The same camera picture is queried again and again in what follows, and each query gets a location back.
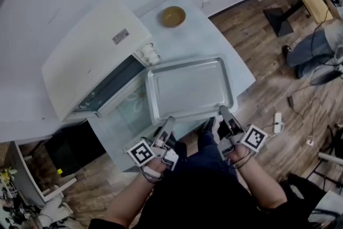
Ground white power strip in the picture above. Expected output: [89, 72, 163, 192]
[273, 112, 284, 134]

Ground person's dark blue trousers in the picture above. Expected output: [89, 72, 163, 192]
[175, 128, 240, 180]

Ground black metal chair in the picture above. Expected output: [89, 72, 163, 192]
[308, 122, 343, 191]

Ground person's right forearm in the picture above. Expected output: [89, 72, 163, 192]
[229, 145, 289, 210]

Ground person's black top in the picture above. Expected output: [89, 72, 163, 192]
[88, 166, 333, 229]

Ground white toaster oven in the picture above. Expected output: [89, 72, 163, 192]
[41, 0, 163, 154]

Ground yellow flowers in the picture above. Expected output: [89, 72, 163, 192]
[0, 167, 17, 184]

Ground black box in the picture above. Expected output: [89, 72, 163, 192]
[44, 120, 107, 178]

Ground black desk base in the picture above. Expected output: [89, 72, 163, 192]
[263, 0, 312, 38]

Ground silver baking tray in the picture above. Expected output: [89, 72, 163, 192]
[144, 53, 238, 127]

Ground white open cabinet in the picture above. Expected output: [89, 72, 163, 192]
[10, 139, 79, 208]

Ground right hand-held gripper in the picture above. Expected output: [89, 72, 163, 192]
[218, 105, 269, 161]

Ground person's black shoe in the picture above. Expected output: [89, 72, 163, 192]
[217, 120, 229, 141]
[201, 116, 217, 134]

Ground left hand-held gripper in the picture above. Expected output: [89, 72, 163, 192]
[126, 116, 180, 171]

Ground person's left forearm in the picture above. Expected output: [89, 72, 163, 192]
[103, 162, 167, 225]

